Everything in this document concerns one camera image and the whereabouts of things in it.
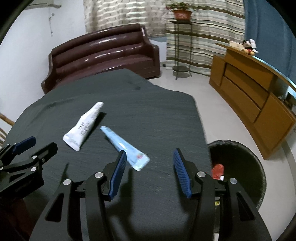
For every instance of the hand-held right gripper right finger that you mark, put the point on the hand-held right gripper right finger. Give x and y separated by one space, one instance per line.
182 173

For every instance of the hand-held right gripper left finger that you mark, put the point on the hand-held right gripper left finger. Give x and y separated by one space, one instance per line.
118 171

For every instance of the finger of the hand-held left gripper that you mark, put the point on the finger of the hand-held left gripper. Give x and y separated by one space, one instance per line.
24 143
45 151

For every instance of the light blue toothpaste tube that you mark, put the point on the light blue toothpaste tube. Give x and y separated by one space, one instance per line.
126 148

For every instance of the red plastic bag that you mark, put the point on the red plastic bag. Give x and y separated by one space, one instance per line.
217 171

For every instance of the white toothpaste tube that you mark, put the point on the white toothpaste tube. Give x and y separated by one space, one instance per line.
83 126

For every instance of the black trash bin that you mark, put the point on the black trash bin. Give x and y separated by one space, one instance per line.
242 166

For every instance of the dark grey table cloth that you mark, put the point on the dark grey table cloth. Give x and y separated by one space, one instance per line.
143 111

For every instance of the wooden cabinet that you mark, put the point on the wooden cabinet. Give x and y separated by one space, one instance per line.
245 92

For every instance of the black metal plant stand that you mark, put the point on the black metal plant stand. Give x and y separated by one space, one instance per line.
181 69

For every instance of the brown leather sofa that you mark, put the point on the brown leather sofa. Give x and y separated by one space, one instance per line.
104 53

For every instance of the tissue box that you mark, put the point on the tissue box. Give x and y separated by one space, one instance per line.
235 45

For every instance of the striped curtain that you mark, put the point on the striped curtain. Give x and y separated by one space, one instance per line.
212 37

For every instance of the white air conditioner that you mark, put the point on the white air conditioner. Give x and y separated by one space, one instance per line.
44 3

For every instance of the mouse plush toy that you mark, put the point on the mouse plush toy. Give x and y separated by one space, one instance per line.
249 47

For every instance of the beige patterned curtain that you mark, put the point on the beige patterned curtain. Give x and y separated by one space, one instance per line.
120 16

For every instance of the potted plant in terracotta pot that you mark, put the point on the potted plant in terracotta pot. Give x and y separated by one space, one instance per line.
182 14

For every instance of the blue curtain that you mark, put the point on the blue curtain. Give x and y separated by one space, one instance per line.
268 27

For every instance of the wooden chair frame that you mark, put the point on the wooden chair frame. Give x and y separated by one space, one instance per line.
4 122

